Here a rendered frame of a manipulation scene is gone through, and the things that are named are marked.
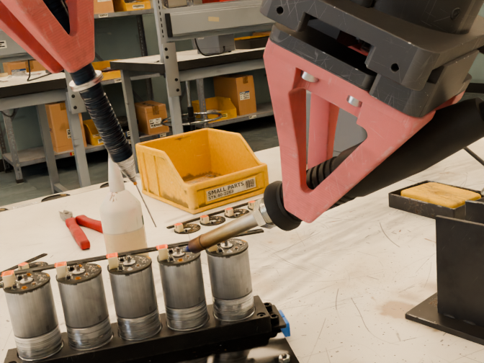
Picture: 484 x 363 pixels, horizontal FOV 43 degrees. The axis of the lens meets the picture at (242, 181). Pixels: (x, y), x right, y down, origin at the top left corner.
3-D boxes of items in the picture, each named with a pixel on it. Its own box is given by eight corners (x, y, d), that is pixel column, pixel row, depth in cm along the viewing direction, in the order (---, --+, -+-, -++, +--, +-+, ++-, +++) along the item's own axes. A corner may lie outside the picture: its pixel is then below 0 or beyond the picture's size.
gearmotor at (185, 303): (213, 339, 36) (202, 256, 34) (171, 347, 35) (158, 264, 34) (207, 320, 38) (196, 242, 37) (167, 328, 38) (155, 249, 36)
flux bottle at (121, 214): (153, 253, 53) (136, 139, 50) (143, 269, 50) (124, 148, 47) (116, 255, 54) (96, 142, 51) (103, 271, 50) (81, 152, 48)
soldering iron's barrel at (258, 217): (191, 265, 33) (279, 227, 29) (177, 239, 33) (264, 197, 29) (207, 254, 34) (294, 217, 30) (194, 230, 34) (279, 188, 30)
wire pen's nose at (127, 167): (119, 186, 32) (107, 161, 31) (134, 173, 32) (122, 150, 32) (134, 188, 31) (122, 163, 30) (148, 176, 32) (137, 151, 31)
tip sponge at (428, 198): (494, 208, 55) (494, 191, 55) (454, 225, 52) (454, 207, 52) (427, 192, 61) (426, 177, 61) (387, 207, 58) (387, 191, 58)
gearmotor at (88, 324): (115, 359, 35) (100, 274, 33) (70, 367, 34) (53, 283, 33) (114, 338, 37) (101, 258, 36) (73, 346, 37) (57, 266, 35)
